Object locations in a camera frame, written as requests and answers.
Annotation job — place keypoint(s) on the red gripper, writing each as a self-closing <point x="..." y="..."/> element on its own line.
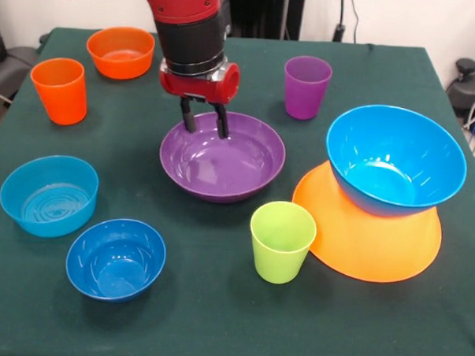
<point x="198" y="87"/>

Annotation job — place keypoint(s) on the purple bowl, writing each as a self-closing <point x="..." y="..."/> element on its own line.
<point x="230" y="170"/>

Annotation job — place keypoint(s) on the large light blue bowl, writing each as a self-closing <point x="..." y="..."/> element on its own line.
<point x="400" y="153"/>

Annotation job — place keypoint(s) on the large yellow-orange bowl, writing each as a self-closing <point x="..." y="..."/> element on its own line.
<point x="376" y="255"/>

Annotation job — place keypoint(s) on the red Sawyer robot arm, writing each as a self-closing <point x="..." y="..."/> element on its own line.
<point x="188" y="30"/>

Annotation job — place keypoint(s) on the purple cup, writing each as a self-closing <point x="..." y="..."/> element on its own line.
<point x="304" y="102"/>

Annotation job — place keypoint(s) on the small orange bowl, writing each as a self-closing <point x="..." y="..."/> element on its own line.
<point x="120" y="66"/>

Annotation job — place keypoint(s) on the orange cup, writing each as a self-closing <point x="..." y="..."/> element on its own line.
<point x="63" y="103"/>

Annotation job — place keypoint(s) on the green cup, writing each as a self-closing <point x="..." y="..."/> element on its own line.
<point x="277" y="266"/>

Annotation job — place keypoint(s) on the dark blue bowl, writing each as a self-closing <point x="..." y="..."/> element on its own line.
<point x="115" y="267"/>

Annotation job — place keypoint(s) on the flat-bottomed light blue bowl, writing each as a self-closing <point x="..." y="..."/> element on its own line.
<point x="12" y="199"/>

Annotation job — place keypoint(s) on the dark green tablecloth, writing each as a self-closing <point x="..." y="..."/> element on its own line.
<point x="136" y="331"/>

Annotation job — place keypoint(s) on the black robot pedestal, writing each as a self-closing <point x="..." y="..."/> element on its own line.
<point x="268" y="10"/>

